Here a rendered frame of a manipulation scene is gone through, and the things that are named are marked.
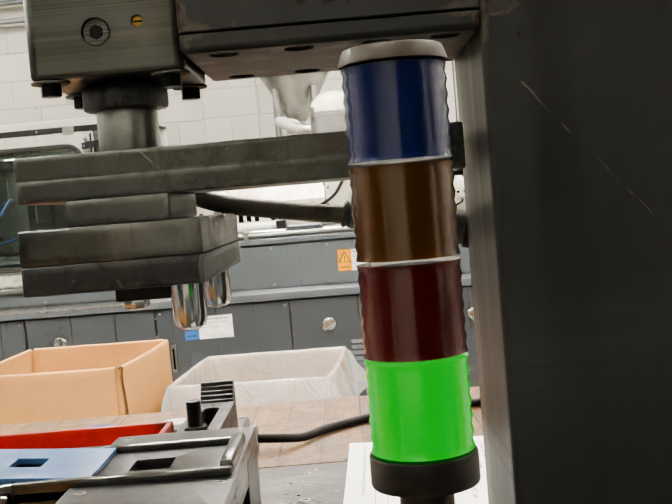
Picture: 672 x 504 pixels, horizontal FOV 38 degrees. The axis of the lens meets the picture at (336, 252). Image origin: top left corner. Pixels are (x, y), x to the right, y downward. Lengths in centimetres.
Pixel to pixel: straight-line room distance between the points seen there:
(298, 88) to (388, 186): 539
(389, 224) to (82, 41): 29
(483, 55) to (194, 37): 16
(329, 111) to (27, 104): 292
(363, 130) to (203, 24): 23
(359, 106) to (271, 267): 477
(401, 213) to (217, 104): 679
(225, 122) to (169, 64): 653
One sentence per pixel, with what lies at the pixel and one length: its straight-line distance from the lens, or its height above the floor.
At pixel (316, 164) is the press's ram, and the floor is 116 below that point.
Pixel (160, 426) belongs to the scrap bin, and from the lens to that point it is 90.
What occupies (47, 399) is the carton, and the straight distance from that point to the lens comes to 296.
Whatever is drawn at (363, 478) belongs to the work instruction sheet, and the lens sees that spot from 87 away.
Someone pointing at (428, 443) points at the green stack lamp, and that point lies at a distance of 35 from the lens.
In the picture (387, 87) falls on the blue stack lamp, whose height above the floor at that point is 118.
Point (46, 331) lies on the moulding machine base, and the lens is 543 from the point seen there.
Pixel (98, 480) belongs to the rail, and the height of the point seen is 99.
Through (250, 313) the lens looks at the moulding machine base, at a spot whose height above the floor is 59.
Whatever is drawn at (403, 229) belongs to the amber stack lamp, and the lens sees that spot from 34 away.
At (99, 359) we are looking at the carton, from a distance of 347.
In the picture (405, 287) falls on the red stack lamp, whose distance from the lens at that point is 34.
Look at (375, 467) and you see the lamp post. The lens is 36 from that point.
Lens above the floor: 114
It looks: 3 degrees down
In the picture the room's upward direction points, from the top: 5 degrees counter-clockwise
